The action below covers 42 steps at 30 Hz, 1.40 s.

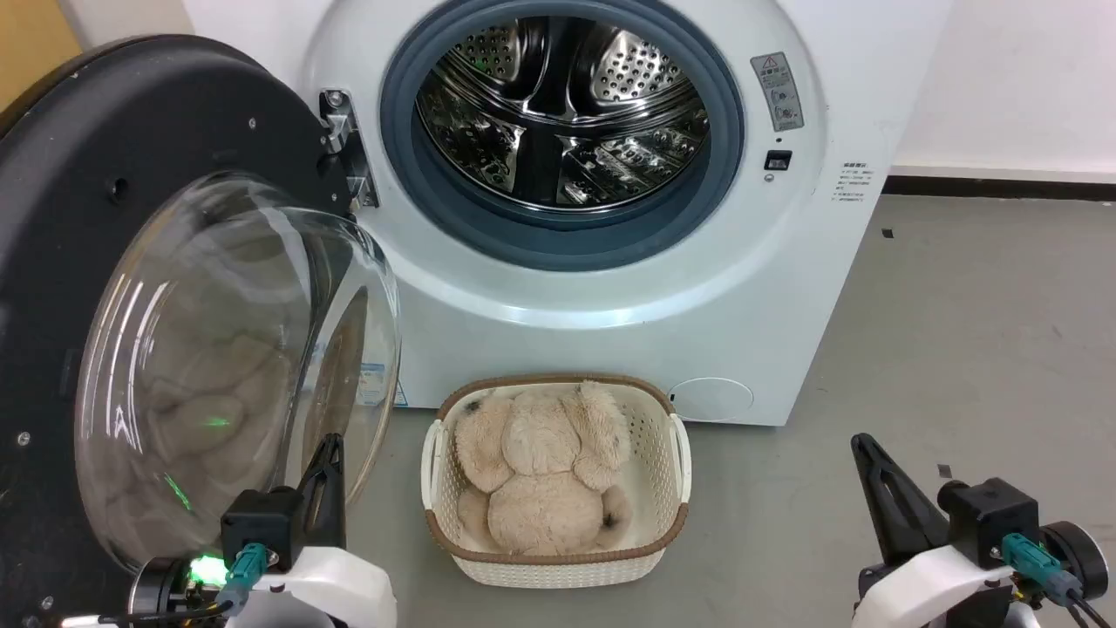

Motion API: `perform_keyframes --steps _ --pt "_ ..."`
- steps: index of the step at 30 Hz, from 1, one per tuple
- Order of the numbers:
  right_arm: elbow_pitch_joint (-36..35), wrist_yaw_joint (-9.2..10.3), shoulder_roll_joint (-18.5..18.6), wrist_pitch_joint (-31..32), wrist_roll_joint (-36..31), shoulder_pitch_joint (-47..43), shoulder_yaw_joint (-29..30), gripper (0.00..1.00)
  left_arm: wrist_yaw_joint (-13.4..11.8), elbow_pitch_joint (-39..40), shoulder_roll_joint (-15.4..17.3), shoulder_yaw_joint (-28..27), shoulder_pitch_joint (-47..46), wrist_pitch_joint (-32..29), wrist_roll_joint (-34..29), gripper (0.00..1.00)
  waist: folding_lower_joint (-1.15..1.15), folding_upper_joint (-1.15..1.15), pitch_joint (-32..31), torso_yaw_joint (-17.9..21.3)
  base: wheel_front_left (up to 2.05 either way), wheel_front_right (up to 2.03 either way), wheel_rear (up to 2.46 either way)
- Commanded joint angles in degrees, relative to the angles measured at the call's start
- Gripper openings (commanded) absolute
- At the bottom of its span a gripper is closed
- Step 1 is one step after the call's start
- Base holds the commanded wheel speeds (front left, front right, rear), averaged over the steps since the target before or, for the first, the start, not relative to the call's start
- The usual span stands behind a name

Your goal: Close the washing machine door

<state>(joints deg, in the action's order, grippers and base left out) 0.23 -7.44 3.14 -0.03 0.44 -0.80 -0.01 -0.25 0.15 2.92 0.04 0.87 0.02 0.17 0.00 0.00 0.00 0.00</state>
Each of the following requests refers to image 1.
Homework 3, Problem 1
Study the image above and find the white front-load washing machine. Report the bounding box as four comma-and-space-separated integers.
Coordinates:
180, 0, 956, 428

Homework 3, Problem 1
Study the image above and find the black round washer door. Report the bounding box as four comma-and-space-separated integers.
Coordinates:
0, 33, 404, 628

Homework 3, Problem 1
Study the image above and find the beige plush teddy bear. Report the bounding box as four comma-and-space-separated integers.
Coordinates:
453, 380, 633, 557

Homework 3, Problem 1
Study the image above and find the steel perforated washer drum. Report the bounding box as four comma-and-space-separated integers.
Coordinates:
415, 16, 711, 212

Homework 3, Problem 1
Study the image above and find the white plastic laundry basket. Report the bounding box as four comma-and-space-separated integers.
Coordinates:
421, 373, 692, 590

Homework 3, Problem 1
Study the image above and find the grey warning label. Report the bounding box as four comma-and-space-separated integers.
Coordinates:
751, 51, 806, 133

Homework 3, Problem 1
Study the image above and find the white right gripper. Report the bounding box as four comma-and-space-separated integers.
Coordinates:
851, 433, 1017, 628

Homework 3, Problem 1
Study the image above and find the blue white energy sticker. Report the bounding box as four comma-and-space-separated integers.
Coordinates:
357, 362, 409, 409

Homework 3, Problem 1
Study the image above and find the black wall baseboard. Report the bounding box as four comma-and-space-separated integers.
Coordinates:
882, 174, 1116, 203

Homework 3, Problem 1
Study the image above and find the metal door hinge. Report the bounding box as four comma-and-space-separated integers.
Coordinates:
318, 88, 379, 210

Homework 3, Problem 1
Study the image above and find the round white filter cover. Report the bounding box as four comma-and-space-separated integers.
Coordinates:
670, 377, 755, 424

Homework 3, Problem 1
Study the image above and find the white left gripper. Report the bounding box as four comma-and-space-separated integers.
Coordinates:
225, 433, 398, 628

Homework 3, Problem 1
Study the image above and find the right teal connector cable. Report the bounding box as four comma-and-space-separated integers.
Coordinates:
1001, 534, 1116, 628

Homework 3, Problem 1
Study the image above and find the yellow wooden panel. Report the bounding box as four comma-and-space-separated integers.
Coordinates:
0, 0, 84, 114

